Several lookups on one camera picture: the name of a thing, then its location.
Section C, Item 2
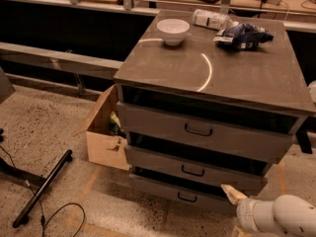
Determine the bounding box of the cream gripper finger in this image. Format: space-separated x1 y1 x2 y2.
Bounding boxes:
221 184 247 204

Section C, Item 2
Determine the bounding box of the grey bottom drawer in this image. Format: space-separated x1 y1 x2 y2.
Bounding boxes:
129 174 237 216

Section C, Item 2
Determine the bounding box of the grey drawer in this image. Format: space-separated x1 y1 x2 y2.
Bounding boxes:
129 174 237 216
124 145 268 195
118 102 292 163

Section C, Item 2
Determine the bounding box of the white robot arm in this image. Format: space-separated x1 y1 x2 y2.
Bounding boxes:
221 185 316 237

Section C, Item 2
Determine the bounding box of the grey middle drawer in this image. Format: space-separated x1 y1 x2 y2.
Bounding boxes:
124 145 268 195

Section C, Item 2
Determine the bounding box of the grey drawer cabinet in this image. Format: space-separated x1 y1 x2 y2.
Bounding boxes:
113 9 316 176

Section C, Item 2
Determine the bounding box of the grey top drawer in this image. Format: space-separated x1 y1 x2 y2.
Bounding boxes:
118 102 292 163

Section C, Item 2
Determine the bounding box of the green packet in box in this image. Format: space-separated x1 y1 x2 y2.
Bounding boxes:
110 112 123 135

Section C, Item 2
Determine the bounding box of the cardboard box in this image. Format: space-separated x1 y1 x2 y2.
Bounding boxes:
73 86 129 171

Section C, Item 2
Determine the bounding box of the blue snack bag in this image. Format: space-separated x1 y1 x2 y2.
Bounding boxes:
213 23 274 50

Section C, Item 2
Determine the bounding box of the white ceramic bowl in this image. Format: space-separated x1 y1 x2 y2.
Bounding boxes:
157 19 190 45

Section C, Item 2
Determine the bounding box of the clear plastic bottle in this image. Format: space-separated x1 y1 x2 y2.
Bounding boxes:
193 9 238 31

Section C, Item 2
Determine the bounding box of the black stand leg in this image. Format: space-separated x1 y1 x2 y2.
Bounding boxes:
12 150 72 228

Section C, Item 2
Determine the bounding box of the black floor cable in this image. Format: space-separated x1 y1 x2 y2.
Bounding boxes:
0 145 87 237

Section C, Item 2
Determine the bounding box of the grey metal rail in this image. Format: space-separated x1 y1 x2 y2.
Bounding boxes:
0 42 122 80

